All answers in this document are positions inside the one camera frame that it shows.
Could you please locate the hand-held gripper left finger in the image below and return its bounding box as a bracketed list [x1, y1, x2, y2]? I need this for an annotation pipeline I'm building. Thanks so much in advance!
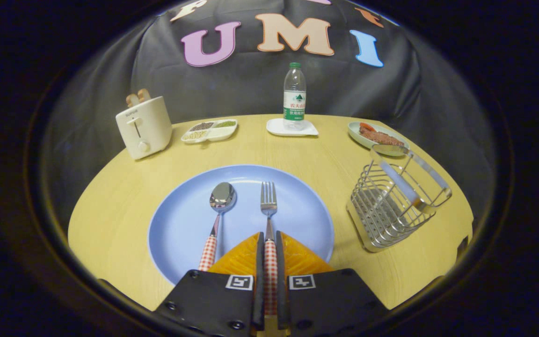
[153, 232, 266, 337]

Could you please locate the clear plastic water bottle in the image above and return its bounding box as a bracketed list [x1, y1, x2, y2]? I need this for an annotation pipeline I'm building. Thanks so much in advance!
[283, 62, 306, 131]

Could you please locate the white square coaster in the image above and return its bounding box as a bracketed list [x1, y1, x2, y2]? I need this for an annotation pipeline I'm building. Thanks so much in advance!
[266, 118, 319, 137]

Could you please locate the blue round plate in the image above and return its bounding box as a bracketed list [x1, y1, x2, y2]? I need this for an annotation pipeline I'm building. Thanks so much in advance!
[148, 164, 335, 286]

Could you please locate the black backdrop cloth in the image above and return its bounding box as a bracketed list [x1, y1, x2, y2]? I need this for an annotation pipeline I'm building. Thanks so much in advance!
[40, 0, 499, 225]

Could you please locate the pale green plate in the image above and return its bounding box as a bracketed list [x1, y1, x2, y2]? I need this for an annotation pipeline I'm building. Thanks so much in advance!
[348, 122, 409, 157]

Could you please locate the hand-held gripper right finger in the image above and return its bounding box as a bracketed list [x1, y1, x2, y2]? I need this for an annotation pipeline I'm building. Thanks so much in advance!
[276, 230, 388, 337]

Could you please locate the cream toaster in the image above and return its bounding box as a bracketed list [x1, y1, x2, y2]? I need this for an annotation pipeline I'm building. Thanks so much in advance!
[115, 96, 173, 161]

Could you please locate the spoon with red checkered handle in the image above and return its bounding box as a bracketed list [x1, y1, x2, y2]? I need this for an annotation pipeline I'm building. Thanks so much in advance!
[198, 182, 237, 272]

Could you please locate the fork with red checkered handle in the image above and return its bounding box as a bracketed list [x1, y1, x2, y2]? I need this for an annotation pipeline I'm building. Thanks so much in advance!
[260, 182, 279, 317]

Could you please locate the metal wire cutlery rack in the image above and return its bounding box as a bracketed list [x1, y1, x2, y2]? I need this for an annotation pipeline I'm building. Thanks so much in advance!
[347, 144, 453, 253]

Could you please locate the brown grilled meat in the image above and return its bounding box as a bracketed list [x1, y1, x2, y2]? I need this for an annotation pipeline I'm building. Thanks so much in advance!
[359, 127, 405, 147]

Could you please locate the white divided dish with grains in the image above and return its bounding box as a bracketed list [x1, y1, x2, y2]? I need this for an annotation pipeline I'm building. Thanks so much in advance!
[181, 119, 238, 144]

